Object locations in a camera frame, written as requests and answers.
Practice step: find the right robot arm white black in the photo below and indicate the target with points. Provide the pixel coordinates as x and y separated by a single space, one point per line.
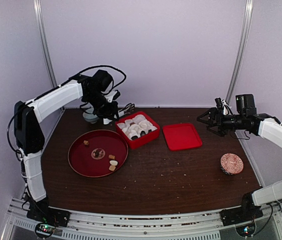
261 125

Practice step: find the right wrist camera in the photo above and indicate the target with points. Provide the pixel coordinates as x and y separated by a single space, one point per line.
223 106

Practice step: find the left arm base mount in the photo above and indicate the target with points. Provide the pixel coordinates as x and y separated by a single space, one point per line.
48 223

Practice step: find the red tin lid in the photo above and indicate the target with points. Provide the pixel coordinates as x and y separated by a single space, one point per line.
182 136

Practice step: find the tan block chocolate lower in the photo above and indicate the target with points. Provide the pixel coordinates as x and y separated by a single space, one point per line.
112 168

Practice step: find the silver serving tongs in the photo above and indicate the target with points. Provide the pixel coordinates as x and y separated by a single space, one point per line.
129 108

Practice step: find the tan barrel chocolate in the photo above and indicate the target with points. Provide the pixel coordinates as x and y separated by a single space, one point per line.
112 157

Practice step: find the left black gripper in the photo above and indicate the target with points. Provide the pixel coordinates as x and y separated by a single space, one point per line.
110 113

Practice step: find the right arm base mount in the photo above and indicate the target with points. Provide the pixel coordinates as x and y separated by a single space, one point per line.
241 217

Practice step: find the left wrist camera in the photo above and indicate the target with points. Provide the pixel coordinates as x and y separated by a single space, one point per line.
113 95

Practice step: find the round red tray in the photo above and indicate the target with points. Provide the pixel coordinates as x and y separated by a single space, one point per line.
93 161

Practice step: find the aluminium front rail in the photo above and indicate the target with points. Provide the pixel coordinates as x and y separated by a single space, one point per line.
202 225

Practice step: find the red square tin box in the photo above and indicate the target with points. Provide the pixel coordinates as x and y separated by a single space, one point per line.
134 135

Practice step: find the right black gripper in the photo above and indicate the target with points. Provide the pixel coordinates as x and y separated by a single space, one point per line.
214 112

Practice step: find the white oval chocolate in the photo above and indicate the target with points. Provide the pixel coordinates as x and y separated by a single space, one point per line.
113 162
144 124

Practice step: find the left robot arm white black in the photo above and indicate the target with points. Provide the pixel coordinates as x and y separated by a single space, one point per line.
98 90

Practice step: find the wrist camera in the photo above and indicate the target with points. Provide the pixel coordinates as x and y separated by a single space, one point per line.
113 95
223 106

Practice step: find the red patterned small dish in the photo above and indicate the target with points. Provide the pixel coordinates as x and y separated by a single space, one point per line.
231 164

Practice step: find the pale green ceramic bowl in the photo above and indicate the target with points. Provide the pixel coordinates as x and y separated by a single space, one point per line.
90 118

